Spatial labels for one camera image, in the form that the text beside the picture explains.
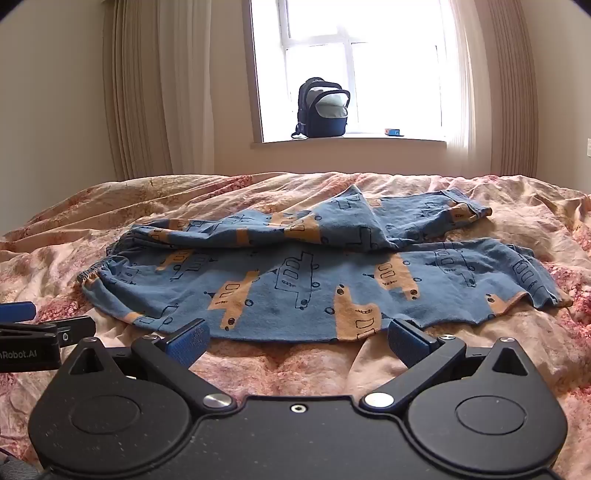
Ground beige pleated curtain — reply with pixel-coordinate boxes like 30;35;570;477
102;0;175;182
485;0;542;179

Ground blue printed pants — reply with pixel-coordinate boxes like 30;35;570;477
76;185;573;345

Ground dark blue backpack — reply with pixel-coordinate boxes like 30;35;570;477
291;77;352;140

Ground pink floral bed blanket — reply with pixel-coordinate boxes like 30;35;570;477
0;172;591;480

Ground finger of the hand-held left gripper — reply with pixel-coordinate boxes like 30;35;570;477
0;316;97;348
0;301;37;321

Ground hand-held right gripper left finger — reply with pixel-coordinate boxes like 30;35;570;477
59;318;234;411

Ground white framed window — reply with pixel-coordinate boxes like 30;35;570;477
242;0;468;151

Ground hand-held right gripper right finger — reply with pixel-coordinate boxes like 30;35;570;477
360;318;539;411

